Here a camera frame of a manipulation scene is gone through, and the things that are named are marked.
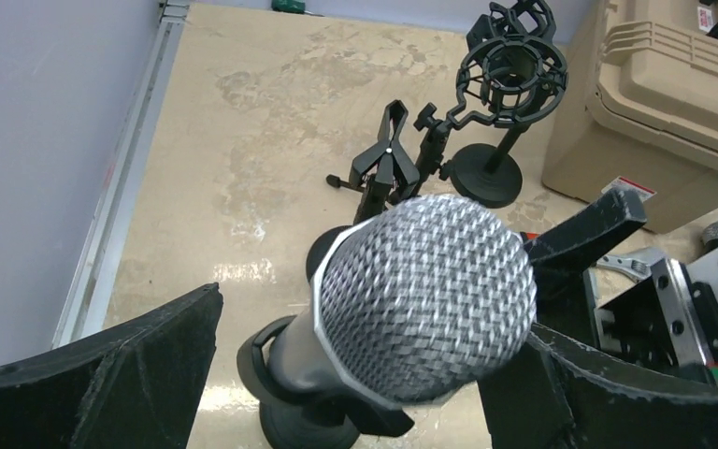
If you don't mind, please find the green-handled screwdriver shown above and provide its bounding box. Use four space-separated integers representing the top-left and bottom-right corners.
271 0 321 17

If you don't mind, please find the black round-base shock mount stand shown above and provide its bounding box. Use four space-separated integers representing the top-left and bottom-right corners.
442 1 567 209

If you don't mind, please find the black tripod shock mount stand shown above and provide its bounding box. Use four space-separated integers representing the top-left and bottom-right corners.
326 35 568 209

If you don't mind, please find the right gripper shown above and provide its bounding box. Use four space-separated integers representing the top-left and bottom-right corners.
524 188 718 387

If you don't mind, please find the red-handled adjustable wrench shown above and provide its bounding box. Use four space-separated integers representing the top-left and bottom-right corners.
518 229 666 290

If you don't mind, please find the aluminium frame rail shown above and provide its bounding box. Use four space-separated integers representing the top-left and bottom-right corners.
50 1 192 349

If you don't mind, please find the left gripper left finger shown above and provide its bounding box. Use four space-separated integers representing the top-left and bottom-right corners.
0 283 223 448

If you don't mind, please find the tan plastic tool case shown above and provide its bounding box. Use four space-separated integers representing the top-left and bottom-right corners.
541 1 718 234

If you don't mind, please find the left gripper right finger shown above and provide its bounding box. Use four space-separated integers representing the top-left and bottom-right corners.
478 324 718 448

